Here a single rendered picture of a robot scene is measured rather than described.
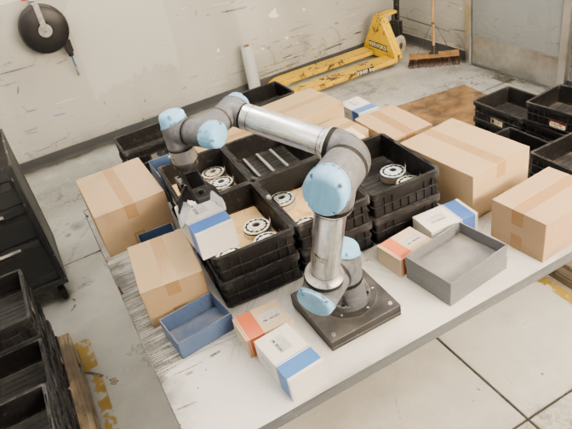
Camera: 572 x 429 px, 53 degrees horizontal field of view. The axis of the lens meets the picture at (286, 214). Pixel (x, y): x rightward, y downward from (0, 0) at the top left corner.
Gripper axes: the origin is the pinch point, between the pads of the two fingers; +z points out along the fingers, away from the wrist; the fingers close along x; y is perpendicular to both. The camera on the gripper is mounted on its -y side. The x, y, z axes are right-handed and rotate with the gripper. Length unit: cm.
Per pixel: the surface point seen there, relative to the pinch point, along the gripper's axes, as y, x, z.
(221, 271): 4.2, -1.3, 23.5
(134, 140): 214, -16, 56
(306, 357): -39, -8, 32
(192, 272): 11.6, 6.8, 24.7
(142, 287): 15.8, 23.6, 24.6
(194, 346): -6.8, 16.8, 38.5
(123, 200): 71, 15, 20
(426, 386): -15, -67, 111
